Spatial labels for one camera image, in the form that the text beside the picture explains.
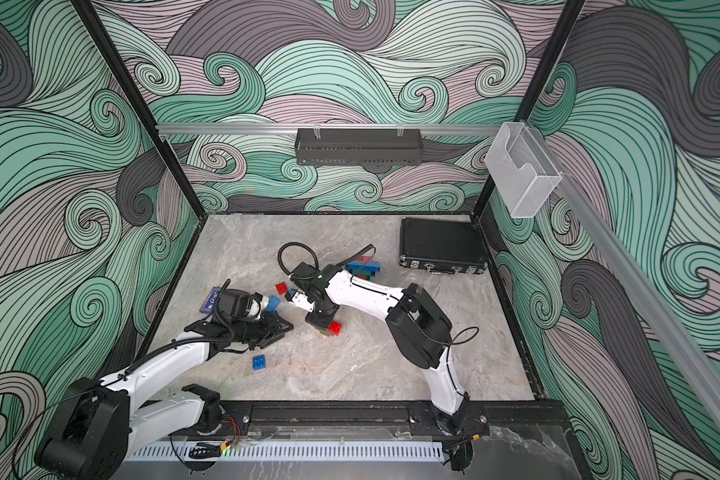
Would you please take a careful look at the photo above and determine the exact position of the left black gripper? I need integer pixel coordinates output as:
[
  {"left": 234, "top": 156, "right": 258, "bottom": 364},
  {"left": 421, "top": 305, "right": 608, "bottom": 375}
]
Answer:
[{"left": 230, "top": 311, "right": 293, "bottom": 349}]

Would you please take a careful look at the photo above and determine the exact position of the green long lego brick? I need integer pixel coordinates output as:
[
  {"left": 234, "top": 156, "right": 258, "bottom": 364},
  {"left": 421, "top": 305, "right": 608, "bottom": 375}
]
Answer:
[{"left": 354, "top": 271, "right": 376, "bottom": 280}]

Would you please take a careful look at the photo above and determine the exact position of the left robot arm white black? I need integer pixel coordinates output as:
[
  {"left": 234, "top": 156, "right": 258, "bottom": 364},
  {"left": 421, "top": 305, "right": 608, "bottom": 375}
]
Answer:
[{"left": 34, "top": 312, "right": 294, "bottom": 479}]

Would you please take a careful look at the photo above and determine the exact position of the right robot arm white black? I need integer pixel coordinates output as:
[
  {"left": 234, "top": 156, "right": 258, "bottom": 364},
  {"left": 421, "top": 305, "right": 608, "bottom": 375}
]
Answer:
[{"left": 289, "top": 265, "right": 469, "bottom": 435}]

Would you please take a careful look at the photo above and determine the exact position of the blue small lego brick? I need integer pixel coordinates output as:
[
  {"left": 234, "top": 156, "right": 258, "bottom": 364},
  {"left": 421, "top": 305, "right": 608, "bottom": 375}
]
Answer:
[{"left": 252, "top": 355, "right": 267, "bottom": 371}]

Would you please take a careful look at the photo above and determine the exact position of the light blue brick left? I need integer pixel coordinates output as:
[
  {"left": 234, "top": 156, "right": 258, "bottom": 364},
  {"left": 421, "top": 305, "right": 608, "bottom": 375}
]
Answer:
[{"left": 265, "top": 296, "right": 281, "bottom": 313}]

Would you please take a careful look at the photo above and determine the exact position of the blue card tag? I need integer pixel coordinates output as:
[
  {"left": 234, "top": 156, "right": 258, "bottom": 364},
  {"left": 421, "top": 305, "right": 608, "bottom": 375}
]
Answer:
[{"left": 199, "top": 287, "right": 221, "bottom": 315}]

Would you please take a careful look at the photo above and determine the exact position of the black case on table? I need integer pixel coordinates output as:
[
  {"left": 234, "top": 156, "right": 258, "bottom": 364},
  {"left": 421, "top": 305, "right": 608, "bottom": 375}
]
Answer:
[{"left": 398, "top": 218, "right": 488, "bottom": 275}]

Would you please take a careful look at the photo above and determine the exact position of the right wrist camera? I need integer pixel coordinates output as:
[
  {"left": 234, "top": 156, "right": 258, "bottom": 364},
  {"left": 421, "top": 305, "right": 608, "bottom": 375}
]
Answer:
[{"left": 285, "top": 290, "right": 314, "bottom": 312}]

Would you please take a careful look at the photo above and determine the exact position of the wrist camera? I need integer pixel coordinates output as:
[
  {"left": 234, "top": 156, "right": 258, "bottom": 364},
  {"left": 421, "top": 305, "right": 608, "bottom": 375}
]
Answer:
[
  {"left": 212, "top": 289, "right": 269, "bottom": 326},
  {"left": 285, "top": 290, "right": 314, "bottom": 312}
]

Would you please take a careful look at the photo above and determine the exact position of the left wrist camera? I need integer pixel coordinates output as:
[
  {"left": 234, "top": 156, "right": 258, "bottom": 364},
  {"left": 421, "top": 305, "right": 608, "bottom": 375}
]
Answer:
[{"left": 212, "top": 289, "right": 269, "bottom": 326}]

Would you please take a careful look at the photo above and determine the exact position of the black perforated wall tray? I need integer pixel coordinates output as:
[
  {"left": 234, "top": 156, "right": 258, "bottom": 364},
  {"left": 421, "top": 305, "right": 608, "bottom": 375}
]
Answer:
[{"left": 294, "top": 129, "right": 424, "bottom": 167}]

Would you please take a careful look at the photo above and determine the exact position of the white slotted cable duct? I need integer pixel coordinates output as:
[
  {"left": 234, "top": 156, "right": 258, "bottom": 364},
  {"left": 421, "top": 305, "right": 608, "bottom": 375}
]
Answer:
[{"left": 129, "top": 441, "right": 445, "bottom": 463}]

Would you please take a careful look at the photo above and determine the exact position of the black frame post left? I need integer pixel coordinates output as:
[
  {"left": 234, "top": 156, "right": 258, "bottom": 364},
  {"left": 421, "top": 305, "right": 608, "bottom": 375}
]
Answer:
[{"left": 70, "top": 0, "right": 208, "bottom": 223}]

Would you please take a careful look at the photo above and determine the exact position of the black frame post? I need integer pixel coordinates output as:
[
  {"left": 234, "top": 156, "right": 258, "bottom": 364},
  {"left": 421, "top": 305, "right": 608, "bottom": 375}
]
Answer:
[
  {"left": 70, "top": 0, "right": 208, "bottom": 223},
  {"left": 470, "top": 1, "right": 585, "bottom": 224}
]

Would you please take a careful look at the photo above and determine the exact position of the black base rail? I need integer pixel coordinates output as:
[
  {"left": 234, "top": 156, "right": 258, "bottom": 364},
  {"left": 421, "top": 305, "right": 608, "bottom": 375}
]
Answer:
[{"left": 143, "top": 398, "right": 571, "bottom": 436}]

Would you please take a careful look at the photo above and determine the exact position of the aluminium rail back wall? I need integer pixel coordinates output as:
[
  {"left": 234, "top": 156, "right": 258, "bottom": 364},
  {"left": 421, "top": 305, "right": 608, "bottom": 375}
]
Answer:
[{"left": 156, "top": 122, "right": 501, "bottom": 137}]

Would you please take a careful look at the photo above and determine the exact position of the aluminium rail wall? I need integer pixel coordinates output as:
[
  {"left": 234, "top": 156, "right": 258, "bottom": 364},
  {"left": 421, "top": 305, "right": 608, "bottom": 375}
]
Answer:
[
  {"left": 156, "top": 122, "right": 501, "bottom": 137},
  {"left": 528, "top": 125, "right": 720, "bottom": 432}
]

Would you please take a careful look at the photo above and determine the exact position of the clear plastic wall bin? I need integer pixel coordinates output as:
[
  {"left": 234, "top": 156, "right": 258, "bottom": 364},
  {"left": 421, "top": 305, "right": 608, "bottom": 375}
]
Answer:
[{"left": 485, "top": 122, "right": 562, "bottom": 219}]

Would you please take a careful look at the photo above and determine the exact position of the black frame post right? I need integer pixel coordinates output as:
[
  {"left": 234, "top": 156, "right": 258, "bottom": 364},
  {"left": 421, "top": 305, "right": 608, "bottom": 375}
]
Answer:
[{"left": 470, "top": 1, "right": 585, "bottom": 224}]

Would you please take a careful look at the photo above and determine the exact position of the aluminium rail right wall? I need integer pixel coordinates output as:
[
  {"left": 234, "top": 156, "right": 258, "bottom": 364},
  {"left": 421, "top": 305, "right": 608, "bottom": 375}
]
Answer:
[{"left": 528, "top": 125, "right": 720, "bottom": 432}]

